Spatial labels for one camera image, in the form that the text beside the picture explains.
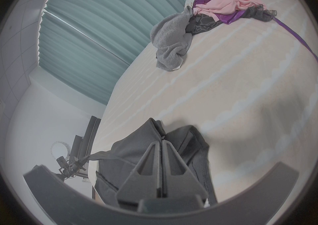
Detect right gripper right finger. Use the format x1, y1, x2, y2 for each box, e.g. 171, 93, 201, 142
162, 141, 209, 201

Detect bed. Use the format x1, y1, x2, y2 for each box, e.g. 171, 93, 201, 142
92, 0, 318, 207

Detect grey garment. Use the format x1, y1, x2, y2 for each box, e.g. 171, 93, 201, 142
150, 6, 193, 72

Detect black chest of drawers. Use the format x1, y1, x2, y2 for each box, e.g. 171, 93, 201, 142
83, 115, 102, 157

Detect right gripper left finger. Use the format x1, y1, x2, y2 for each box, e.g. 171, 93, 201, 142
117, 142, 161, 203

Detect black T-shirt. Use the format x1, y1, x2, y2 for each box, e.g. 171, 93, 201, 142
87, 117, 219, 207

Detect blue-green curtain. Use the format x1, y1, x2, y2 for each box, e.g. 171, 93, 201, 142
45, 0, 193, 66
38, 12, 132, 107

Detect black satin lace garment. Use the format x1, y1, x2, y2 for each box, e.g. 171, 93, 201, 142
186, 6, 278, 36

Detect pink garment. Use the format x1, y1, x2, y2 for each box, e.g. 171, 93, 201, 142
192, 0, 264, 16

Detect round white mirror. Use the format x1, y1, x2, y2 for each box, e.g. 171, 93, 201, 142
51, 142, 70, 156

